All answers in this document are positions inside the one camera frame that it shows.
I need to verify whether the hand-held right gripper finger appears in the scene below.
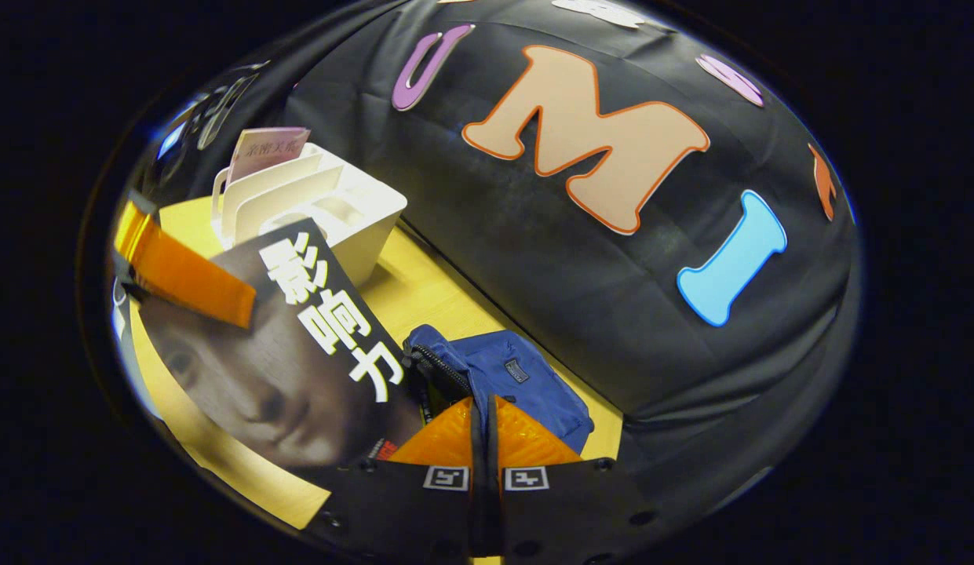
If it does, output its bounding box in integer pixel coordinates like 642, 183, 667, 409
310, 396, 487, 560
487, 395, 660, 560

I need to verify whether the blue schoolbag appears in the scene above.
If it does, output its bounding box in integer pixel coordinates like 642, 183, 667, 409
403, 324, 596, 456

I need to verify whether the dark book with face cover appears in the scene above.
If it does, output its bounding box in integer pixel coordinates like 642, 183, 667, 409
137, 218, 425, 472

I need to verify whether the pink book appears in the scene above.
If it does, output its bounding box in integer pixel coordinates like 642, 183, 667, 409
226, 127, 311, 185

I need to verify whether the white bookshelf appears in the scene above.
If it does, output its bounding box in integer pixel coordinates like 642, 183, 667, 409
212, 141, 409, 290

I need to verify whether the black backdrop cloth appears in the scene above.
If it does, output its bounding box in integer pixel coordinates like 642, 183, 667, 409
133, 0, 860, 511

